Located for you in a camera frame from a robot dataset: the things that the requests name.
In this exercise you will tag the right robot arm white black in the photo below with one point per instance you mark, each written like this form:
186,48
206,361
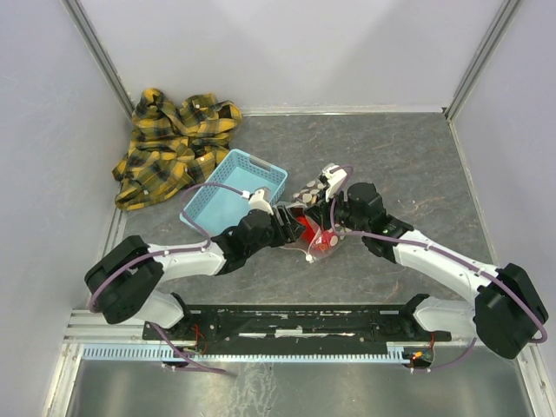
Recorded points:
501,306

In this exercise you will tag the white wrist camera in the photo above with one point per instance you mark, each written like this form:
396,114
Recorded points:
333,177
259,200

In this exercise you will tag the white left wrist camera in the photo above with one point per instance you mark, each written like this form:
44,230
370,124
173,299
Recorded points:
259,200

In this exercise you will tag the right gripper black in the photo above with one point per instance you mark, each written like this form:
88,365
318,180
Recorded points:
319,211

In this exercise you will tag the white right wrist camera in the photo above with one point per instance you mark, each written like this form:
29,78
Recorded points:
333,177

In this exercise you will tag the aluminium frame rail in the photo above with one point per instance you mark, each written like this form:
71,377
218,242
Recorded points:
85,27

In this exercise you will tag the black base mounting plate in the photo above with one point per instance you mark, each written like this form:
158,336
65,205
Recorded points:
305,329

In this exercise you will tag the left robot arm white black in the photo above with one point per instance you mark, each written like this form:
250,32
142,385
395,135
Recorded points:
124,284

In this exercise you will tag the clear polka dot zip bag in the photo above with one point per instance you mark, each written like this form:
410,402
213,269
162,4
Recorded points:
316,242

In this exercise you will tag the light blue plastic basket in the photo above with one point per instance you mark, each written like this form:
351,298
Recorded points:
220,205

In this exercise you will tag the yellow plaid shirt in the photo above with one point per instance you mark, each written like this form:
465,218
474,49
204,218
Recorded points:
173,147

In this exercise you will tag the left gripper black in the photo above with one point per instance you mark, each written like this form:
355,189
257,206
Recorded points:
287,232

